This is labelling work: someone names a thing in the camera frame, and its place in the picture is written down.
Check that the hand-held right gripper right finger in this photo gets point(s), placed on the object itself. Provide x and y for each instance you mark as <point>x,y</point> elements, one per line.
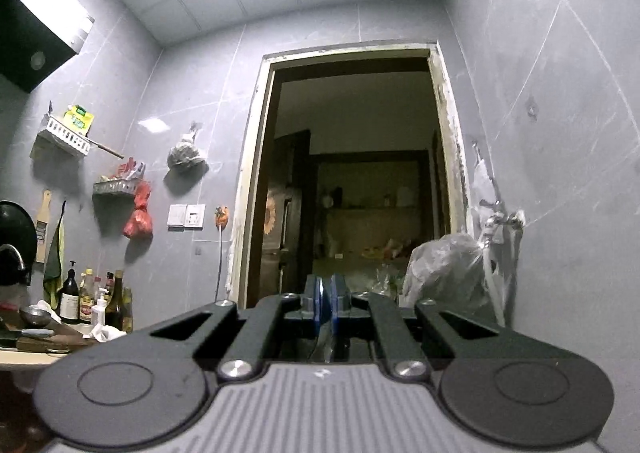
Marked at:
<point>338,303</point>

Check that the metal wall faucet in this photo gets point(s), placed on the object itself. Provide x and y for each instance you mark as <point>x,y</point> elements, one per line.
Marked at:
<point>500,220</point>

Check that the row of condiment bottles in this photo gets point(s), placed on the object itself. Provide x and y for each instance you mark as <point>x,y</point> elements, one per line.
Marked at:
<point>95,298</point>

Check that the dark wooden door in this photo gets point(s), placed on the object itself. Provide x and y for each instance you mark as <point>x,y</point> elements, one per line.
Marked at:
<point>295,243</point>

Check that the hanging bag of dark contents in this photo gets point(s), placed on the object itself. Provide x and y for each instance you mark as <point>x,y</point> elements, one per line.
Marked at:
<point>186,155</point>

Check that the kitchen knife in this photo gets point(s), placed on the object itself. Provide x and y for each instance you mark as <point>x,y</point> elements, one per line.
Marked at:
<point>37,333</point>

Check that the wooden cutting board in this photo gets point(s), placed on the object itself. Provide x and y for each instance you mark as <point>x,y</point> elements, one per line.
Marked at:
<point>65,340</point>

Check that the white cloth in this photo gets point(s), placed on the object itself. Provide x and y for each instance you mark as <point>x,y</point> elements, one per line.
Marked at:
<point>107,333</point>

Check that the door poster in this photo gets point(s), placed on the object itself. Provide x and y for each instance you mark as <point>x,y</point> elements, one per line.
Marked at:
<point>270,215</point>

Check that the kitchen sink faucet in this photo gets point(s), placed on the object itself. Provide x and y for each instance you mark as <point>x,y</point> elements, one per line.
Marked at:
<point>12,253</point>

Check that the white wall rack with packets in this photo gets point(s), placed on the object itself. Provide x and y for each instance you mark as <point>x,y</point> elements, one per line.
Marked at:
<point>62,138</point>

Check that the black pan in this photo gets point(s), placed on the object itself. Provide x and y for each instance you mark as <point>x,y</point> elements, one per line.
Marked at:
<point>17,233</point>

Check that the metal bowl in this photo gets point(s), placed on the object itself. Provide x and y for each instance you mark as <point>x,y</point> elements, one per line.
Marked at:
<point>36,317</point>

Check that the black range hood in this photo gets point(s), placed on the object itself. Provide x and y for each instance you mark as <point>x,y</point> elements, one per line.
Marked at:
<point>35,33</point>

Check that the orange wall hook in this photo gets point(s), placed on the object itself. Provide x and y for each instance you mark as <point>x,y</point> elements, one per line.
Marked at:
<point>222,217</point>

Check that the hanging wooden paddle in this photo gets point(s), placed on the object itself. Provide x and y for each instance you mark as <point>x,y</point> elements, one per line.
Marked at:
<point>43,228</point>

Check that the white bag on hook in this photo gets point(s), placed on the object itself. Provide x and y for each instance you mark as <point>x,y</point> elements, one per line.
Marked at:
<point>482,173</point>

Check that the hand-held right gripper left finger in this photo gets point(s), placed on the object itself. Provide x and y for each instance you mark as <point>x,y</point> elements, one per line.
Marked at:
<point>316,303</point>

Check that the green hanging cloth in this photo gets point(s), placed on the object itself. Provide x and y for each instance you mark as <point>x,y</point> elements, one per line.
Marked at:
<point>54,253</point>

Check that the wall rack with red packets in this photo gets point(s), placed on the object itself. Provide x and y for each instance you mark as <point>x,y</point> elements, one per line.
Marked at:
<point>117,185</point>

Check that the white wall socket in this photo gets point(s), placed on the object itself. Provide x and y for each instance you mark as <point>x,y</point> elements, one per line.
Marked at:
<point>195,216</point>

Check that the wooden shelf unit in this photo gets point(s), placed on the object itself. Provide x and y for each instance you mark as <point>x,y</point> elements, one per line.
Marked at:
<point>375,183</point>

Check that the kitchen counter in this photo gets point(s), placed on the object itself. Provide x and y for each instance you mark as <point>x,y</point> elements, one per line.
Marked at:
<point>30,358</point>

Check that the red plastic bag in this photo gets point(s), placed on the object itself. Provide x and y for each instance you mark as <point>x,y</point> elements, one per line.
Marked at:
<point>139,218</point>

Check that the white wall switch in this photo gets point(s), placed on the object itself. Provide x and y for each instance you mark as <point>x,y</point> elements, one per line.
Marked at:
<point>176,215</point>

